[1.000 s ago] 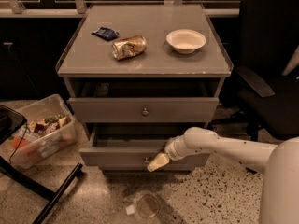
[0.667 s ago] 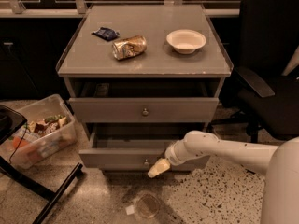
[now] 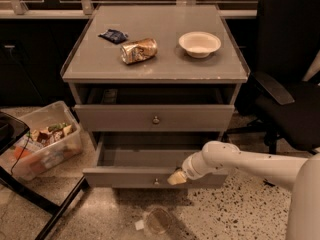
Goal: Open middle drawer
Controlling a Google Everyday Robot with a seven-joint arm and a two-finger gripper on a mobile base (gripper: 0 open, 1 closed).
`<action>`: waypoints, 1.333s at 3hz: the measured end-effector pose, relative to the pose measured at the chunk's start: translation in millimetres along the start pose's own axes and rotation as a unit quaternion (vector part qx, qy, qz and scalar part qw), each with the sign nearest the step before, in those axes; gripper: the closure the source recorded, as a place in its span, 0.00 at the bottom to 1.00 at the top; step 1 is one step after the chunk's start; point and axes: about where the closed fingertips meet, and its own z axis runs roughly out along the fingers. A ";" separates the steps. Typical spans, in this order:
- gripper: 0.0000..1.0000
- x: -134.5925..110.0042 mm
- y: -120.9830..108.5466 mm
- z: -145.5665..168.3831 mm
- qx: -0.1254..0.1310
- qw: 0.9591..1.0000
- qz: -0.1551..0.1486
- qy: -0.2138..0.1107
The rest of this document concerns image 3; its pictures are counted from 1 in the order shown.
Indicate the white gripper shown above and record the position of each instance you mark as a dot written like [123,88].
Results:
[188,170]

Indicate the grey drawer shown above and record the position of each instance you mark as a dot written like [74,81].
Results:
[157,108]
[142,159]

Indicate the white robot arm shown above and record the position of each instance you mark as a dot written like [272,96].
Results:
[300,176]

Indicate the grey three-drawer cabinet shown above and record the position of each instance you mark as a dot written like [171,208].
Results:
[96,61]

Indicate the grey top drawer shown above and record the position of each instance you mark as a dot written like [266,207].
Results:
[157,108]

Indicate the dark item in top drawer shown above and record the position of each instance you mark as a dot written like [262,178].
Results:
[109,96]

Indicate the small white paper scrap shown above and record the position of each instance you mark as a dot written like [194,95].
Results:
[139,225]

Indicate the clear plastic storage bin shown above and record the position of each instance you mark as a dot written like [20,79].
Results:
[29,167]

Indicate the crushed gold soda can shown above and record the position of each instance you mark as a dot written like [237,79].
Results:
[138,51]

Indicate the white paper bowl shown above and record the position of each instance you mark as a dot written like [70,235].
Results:
[199,44]

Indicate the snack packs in bin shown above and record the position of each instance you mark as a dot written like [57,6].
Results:
[36,140]

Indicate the blue snack wrapper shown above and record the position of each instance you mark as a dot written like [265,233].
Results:
[114,36]

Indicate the black stand with base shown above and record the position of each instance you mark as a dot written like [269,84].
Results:
[11,130]

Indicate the black office chair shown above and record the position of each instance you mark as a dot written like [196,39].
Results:
[283,91]

